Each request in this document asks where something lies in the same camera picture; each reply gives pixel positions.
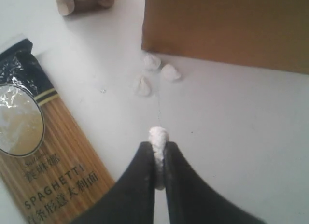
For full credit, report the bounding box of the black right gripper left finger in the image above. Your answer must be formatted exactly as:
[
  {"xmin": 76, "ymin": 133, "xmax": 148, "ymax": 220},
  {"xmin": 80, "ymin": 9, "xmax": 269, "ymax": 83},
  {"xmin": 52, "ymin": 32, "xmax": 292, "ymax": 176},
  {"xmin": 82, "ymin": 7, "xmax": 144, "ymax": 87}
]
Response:
[{"xmin": 74, "ymin": 142, "xmax": 155, "ymax": 224}]

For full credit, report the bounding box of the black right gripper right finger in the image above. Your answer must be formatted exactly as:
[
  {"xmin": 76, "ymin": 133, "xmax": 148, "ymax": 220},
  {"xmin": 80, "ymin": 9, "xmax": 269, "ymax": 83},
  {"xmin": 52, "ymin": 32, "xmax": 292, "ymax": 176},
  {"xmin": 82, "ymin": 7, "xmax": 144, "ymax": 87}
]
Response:
[{"xmin": 164, "ymin": 141, "xmax": 263, "ymax": 224}]

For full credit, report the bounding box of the spaghetti package dark blue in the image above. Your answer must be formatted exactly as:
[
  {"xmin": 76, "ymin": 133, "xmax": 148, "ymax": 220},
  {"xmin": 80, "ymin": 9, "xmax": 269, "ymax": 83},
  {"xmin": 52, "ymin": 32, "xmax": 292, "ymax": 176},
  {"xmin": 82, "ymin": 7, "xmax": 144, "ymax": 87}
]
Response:
[{"xmin": 0, "ymin": 36, "xmax": 113, "ymax": 224}]

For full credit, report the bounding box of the white pebble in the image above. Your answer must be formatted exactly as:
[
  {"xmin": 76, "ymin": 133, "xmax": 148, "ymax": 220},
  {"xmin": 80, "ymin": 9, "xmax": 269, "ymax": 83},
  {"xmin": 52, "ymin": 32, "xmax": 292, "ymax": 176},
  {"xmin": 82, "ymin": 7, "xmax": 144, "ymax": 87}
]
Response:
[
  {"xmin": 148, "ymin": 126, "xmax": 169, "ymax": 190},
  {"xmin": 133, "ymin": 75, "xmax": 152, "ymax": 97},
  {"xmin": 143, "ymin": 53, "xmax": 161, "ymax": 70},
  {"xmin": 161, "ymin": 64, "xmax": 182, "ymax": 82}
]

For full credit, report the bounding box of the brown paper shopping bag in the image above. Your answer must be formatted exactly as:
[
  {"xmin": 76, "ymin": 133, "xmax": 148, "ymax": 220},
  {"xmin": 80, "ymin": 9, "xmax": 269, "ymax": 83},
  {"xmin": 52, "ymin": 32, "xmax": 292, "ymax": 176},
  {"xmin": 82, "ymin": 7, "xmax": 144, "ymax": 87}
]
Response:
[{"xmin": 141, "ymin": 0, "xmax": 309, "ymax": 74}]

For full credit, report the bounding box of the brown coffee pouch orange label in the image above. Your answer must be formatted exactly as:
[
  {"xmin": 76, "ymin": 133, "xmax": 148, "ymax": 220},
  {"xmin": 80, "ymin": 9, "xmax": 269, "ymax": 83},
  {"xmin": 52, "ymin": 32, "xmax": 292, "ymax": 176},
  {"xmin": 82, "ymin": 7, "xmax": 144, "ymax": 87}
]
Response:
[{"xmin": 56, "ymin": 0, "xmax": 114, "ymax": 16}]

